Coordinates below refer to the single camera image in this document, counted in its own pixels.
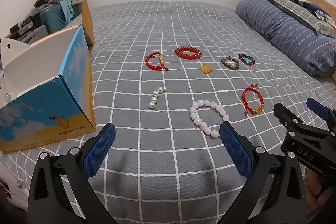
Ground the multicolour bead bracelet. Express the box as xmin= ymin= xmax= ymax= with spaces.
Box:
xmin=237 ymin=52 xmax=256 ymax=67

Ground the pink bead bracelet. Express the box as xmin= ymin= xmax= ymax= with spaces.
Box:
xmin=188 ymin=99 xmax=231 ymax=138

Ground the yellow amber bead bracelet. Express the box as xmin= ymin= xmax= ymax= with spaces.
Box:
xmin=200 ymin=63 xmax=214 ymax=75

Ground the red bead bracelet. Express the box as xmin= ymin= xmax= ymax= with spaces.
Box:
xmin=174 ymin=46 xmax=203 ymax=60

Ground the person's right hand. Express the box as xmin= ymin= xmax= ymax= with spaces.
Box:
xmin=305 ymin=167 xmax=335 ymax=213

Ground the blue striped bolster pillow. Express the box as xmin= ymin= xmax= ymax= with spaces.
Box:
xmin=236 ymin=0 xmax=335 ymax=77

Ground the grey plaid pillow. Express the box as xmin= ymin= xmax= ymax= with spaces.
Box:
xmin=269 ymin=0 xmax=335 ymax=38

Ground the blue yellow cardboard box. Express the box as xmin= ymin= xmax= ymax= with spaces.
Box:
xmin=0 ymin=1 xmax=96 ymax=153

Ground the grey checked bed sheet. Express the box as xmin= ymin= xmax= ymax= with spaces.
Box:
xmin=0 ymin=0 xmax=336 ymax=224

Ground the teal suitcase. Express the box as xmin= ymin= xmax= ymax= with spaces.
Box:
xmin=39 ymin=2 xmax=83 ymax=35

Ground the light blue cloth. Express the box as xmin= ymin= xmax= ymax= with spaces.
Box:
xmin=59 ymin=0 xmax=74 ymax=25

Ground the red cord bracelet gold charm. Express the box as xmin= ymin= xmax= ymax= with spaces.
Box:
xmin=240 ymin=83 xmax=265 ymax=117

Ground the brown green bead bracelet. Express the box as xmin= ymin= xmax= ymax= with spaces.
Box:
xmin=220 ymin=56 xmax=240 ymax=71

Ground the white pearl bracelet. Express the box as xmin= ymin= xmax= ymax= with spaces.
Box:
xmin=148 ymin=86 xmax=167 ymax=110

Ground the red cord bracelet gold tube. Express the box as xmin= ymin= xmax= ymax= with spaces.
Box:
xmin=145 ymin=52 xmax=170 ymax=72

